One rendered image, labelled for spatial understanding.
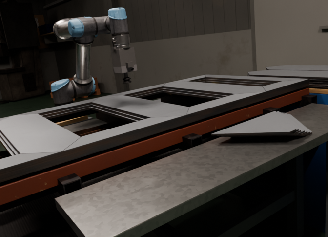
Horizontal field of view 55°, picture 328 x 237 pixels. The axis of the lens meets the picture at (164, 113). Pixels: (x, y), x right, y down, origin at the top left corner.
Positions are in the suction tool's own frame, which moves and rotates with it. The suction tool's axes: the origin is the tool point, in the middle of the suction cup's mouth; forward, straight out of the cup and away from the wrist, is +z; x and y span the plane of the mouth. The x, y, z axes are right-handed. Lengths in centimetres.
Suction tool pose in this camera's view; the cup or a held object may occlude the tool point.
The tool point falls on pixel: (127, 82)
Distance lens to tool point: 142.0
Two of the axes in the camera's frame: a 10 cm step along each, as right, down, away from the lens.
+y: 7.3, -2.4, 6.4
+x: -6.8, -1.0, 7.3
